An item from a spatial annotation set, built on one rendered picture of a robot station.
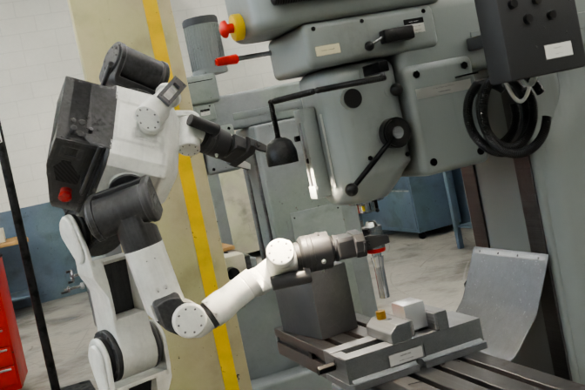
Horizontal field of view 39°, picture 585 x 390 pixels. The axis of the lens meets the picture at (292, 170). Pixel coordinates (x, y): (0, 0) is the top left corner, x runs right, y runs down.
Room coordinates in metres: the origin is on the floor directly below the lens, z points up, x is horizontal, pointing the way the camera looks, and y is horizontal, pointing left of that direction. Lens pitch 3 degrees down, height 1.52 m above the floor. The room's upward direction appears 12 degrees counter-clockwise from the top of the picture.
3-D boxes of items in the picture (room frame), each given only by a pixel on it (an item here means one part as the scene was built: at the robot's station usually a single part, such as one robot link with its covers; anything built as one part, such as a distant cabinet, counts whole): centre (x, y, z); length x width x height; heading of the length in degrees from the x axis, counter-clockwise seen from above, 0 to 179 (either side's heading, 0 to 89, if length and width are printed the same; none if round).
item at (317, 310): (2.34, 0.02, 1.04); 0.22 x 0.12 x 0.20; 30
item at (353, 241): (1.97, -0.07, 1.21); 0.13 x 0.12 x 0.10; 6
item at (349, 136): (1.98, -0.16, 1.47); 0.21 x 0.19 x 0.32; 21
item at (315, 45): (2.00, -0.20, 1.68); 0.34 x 0.24 x 0.10; 111
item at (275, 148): (1.91, 0.02, 1.47); 0.07 x 0.07 x 0.06
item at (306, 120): (1.95, -0.05, 1.44); 0.04 x 0.04 x 0.21; 21
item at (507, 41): (1.78, -0.56, 1.62); 0.20 x 0.09 x 0.21; 111
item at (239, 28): (1.90, 0.06, 1.76); 0.06 x 0.02 x 0.06; 21
